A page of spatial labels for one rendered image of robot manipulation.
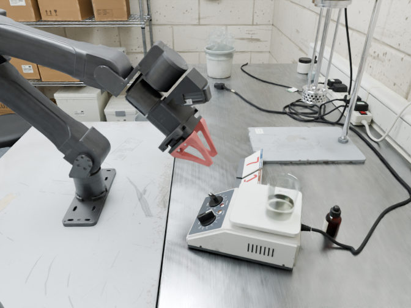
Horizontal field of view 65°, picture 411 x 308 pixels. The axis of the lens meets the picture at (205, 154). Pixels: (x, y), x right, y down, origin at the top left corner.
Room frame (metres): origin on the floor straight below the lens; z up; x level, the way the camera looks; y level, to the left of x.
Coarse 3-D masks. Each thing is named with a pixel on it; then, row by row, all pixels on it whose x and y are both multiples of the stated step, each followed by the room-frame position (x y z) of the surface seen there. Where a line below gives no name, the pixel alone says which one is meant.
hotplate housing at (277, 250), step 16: (224, 224) 0.42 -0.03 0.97; (192, 240) 0.42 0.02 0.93; (208, 240) 0.41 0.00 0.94; (224, 240) 0.40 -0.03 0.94; (240, 240) 0.39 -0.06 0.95; (256, 240) 0.39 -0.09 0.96; (272, 240) 0.38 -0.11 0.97; (288, 240) 0.38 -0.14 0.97; (240, 256) 0.39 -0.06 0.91; (256, 256) 0.39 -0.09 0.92; (272, 256) 0.38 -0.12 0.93; (288, 256) 0.37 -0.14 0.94
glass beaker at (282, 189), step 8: (272, 176) 0.44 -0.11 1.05; (280, 176) 0.45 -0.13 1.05; (288, 176) 0.44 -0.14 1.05; (272, 184) 0.44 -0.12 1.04; (280, 184) 0.45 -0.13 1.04; (288, 184) 0.44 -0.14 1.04; (296, 184) 0.43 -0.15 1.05; (272, 192) 0.41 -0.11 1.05; (280, 192) 0.40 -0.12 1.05; (288, 192) 0.40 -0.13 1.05; (296, 192) 0.40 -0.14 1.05; (272, 200) 0.41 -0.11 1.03; (280, 200) 0.40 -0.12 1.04; (288, 200) 0.40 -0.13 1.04; (296, 200) 0.41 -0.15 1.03; (264, 208) 0.42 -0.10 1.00; (272, 208) 0.40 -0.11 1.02; (280, 208) 0.40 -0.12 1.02; (288, 208) 0.40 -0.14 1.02; (272, 216) 0.40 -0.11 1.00; (280, 216) 0.40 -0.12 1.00; (288, 216) 0.40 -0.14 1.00
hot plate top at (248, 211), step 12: (240, 192) 0.48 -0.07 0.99; (252, 192) 0.48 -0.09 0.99; (264, 192) 0.48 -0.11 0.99; (300, 192) 0.48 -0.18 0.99; (240, 204) 0.45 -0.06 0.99; (252, 204) 0.45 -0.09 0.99; (264, 204) 0.45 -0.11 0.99; (300, 204) 0.45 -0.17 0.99; (240, 216) 0.42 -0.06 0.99; (252, 216) 0.42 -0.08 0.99; (264, 216) 0.42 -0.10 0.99; (300, 216) 0.42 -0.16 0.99; (252, 228) 0.39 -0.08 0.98; (264, 228) 0.39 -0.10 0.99; (276, 228) 0.39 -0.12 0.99; (288, 228) 0.39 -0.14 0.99
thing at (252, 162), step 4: (260, 152) 0.72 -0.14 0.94; (252, 156) 0.72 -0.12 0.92; (256, 156) 0.71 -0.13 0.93; (248, 160) 0.72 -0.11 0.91; (252, 160) 0.70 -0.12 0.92; (256, 160) 0.69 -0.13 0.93; (248, 164) 0.69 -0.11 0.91; (252, 164) 0.68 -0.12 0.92; (256, 164) 0.67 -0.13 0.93; (248, 168) 0.67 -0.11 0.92; (252, 168) 0.66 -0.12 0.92; (256, 168) 0.65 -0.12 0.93; (248, 172) 0.65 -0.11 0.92
